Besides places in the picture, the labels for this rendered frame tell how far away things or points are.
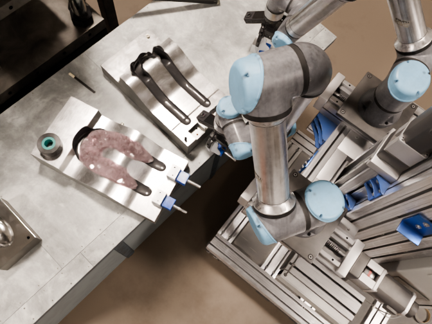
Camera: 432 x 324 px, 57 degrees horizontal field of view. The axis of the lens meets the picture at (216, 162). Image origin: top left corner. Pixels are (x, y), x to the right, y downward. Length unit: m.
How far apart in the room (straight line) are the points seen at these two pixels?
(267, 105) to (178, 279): 1.58
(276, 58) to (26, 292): 1.16
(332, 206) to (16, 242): 1.04
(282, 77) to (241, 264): 1.39
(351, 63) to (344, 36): 0.22
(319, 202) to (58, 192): 0.96
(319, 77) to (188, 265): 1.61
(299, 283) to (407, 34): 0.86
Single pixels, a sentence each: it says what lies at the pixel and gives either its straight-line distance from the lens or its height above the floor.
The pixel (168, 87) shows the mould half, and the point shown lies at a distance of 1.59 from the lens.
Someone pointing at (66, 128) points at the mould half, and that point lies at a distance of 1.55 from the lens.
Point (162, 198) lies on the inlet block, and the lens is 1.44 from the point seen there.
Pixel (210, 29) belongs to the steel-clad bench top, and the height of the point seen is 0.80.
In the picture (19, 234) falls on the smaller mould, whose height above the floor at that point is 0.87.
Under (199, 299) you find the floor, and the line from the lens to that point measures 2.29.
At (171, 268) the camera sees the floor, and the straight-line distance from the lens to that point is 2.29.
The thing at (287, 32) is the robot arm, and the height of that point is 1.19.
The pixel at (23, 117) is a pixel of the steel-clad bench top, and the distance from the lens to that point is 1.74.
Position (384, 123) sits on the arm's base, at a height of 1.06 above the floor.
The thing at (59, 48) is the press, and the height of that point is 0.79.
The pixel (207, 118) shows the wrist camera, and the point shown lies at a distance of 1.42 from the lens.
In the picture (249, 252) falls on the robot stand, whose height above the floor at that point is 0.21.
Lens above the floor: 2.28
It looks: 71 degrees down
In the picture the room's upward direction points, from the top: 15 degrees clockwise
